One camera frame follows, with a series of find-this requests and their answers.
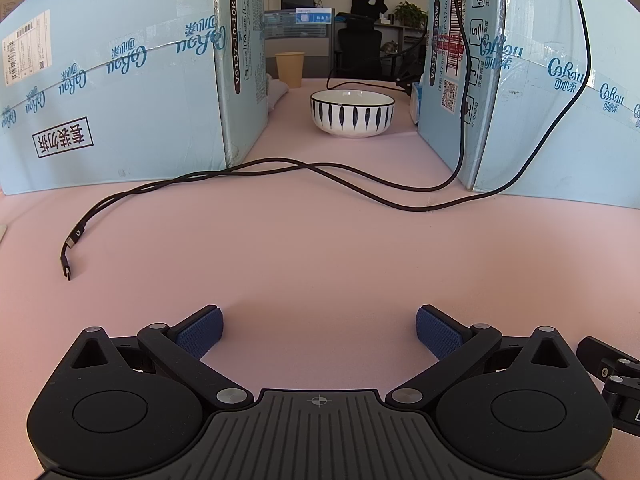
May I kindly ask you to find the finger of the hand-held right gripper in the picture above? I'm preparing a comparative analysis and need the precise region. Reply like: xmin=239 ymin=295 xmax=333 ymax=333
xmin=576 ymin=337 xmax=640 ymax=379

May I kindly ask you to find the white bowl with dark stripes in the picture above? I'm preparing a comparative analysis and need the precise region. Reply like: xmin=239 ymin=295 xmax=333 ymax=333
xmin=310 ymin=89 xmax=396 ymax=139

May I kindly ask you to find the black charging cable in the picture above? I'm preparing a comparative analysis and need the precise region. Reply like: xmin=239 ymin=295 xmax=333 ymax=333
xmin=65 ymin=0 xmax=592 ymax=252
xmin=60 ymin=0 xmax=468 ymax=282

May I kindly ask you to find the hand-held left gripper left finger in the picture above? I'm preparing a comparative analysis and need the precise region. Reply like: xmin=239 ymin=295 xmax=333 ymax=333
xmin=65 ymin=304 xmax=255 ymax=408

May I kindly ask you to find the grey office partition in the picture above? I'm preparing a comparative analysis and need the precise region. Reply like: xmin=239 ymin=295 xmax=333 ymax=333
xmin=264 ymin=7 xmax=335 ymax=56

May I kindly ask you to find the light blue carton box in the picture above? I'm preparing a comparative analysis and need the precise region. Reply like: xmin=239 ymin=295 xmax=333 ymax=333
xmin=416 ymin=0 xmax=640 ymax=209
xmin=0 ymin=0 xmax=271 ymax=196

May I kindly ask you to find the black office chair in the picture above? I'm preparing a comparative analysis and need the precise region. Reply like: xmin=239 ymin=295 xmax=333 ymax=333
xmin=332 ymin=0 xmax=401 ymax=81

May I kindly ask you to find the green potted plant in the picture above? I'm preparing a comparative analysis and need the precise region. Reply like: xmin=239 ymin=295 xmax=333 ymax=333
xmin=394 ymin=1 xmax=428 ymax=28

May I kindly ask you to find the blue white tissue pack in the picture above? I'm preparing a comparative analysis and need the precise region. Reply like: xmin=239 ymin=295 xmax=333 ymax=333
xmin=409 ymin=82 xmax=426 ymax=126

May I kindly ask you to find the small black stand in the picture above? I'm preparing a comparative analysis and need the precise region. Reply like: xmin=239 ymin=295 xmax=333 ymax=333
xmin=395 ymin=72 xmax=426 ymax=96

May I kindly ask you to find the beige paper cup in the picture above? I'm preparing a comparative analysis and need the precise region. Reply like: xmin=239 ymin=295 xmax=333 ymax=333
xmin=275 ymin=51 xmax=306 ymax=88

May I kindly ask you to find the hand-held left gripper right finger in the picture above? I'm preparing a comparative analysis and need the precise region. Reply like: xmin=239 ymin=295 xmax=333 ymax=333
xmin=386 ymin=305 xmax=576 ymax=407

